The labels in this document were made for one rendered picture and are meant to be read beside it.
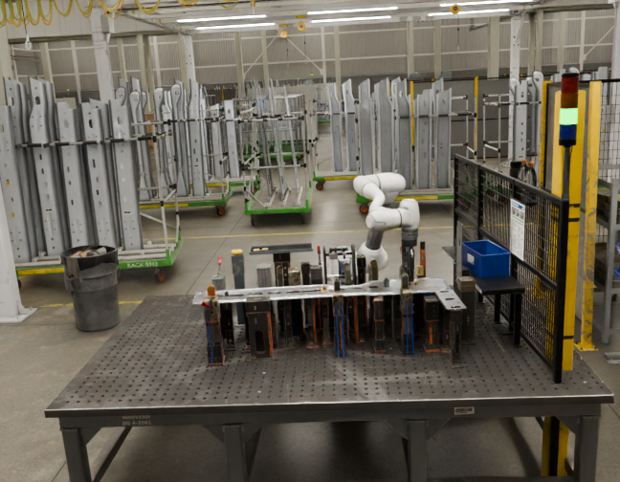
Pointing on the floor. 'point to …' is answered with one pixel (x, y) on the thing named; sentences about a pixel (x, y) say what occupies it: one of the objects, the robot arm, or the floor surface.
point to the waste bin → (93, 285)
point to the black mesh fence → (521, 262)
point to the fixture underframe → (242, 427)
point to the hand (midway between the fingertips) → (410, 274)
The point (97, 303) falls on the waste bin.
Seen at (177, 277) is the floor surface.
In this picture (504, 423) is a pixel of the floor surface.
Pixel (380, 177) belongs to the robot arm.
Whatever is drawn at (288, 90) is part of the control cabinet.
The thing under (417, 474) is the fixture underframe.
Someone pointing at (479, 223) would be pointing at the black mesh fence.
